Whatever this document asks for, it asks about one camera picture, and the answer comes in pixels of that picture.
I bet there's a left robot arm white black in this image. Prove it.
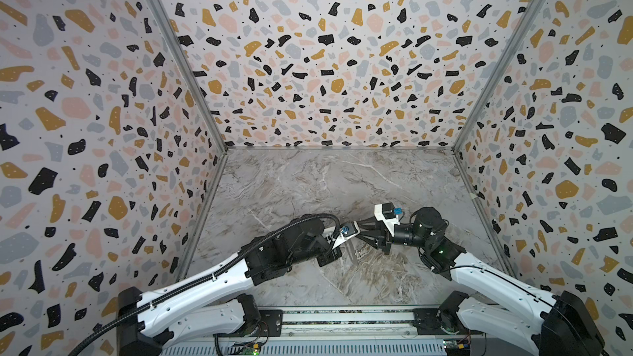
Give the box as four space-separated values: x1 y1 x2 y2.
116 214 358 355

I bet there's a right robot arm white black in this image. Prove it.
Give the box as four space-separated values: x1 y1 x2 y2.
340 204 605 355

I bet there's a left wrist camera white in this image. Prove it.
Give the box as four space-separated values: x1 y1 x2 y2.
331 221 360 249

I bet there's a black corrugated cable conduit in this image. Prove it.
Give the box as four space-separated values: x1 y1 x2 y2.
66 213 342 356

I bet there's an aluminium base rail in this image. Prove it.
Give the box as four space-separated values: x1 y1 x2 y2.
137 305 555 342

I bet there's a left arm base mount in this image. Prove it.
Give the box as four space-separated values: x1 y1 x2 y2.
219 309 284 338

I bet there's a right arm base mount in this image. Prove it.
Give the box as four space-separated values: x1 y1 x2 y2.
412 308 482 336

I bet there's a white perforated cable duct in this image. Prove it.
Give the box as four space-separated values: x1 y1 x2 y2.
162 340 448 356

